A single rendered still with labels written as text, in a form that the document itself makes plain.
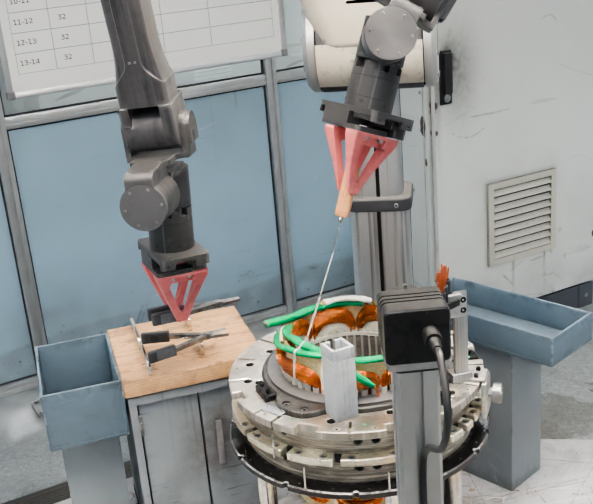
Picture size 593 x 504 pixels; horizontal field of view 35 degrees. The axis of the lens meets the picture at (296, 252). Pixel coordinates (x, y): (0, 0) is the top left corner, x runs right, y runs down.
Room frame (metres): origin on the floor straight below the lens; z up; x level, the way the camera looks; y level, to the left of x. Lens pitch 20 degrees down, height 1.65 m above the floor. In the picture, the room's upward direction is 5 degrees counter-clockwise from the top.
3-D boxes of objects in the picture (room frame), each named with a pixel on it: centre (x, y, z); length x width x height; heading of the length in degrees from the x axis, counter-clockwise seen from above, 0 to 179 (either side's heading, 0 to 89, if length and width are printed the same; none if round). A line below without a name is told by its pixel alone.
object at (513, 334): (1.29, -0.29, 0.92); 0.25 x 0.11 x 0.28; 43
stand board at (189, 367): (1.26, 0.18, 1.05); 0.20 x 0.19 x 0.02; 106
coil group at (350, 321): (1.15, -0.04, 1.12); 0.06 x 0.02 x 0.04; 111
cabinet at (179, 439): (1.26, 0.18, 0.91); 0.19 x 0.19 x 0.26; 16
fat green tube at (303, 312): (1.13, -0.02, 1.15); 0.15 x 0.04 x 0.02; 111
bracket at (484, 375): (1.02, -0.21, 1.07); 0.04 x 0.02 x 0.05; 159
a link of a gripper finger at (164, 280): (1.14, 0.16, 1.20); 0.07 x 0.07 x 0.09; 24
